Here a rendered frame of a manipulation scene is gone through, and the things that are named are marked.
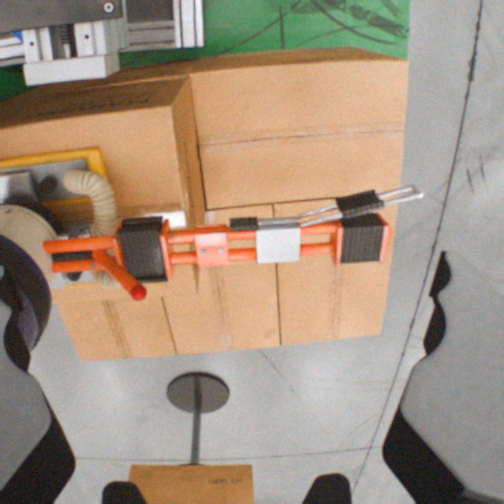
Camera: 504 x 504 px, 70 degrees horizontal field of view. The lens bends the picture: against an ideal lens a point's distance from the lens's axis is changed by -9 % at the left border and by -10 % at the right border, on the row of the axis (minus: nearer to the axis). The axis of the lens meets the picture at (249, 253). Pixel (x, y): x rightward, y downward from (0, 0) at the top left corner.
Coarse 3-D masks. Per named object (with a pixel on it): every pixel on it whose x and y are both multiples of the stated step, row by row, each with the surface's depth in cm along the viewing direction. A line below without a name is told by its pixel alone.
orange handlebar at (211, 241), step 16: (224, 224) 64; (320, 224) 63; (48, 240) 62; (64, 240) 62; (80, 240) 62; (96, 240) 62; (176, 240) 62; (192, 240) 62; (208, 240) 62; (224, 240) 62; (112, 256) 65; (176, 256) 64; (192, 256) 64; (208, 256) 63; (224, 256) 64; (240, 256) 64; (304, 256) 65
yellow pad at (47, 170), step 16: (0, 160) 65; (16, 160) 65; (32, 160) 65; (48, 160) 66; (64, 160) 66; (80, 160) 66; (96, 160) 66; (32, 176) 66; (48, 176) 66; (48, 192) 66; (64, 192) 69
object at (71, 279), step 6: (66, 276) 78; (72, 276) 75; (78, 276) 75; (84, 276) 78; (90, 276) 78; (66, 282) 79; (72, 282) 79; (78, 282) 79; (84, 282) 79; (90, 282) 79
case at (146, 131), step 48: (48, 96) 94; (96, 96) 83; (144, 96) 76; (192, 96) 101; (0, 144) 65; (48, 144) 66; (96, 144) 67; (144, 144) 68; (192, 144) 95; (144, 192) 72; (192, 192) 89; (96, 288) 83; (192, 288) 84
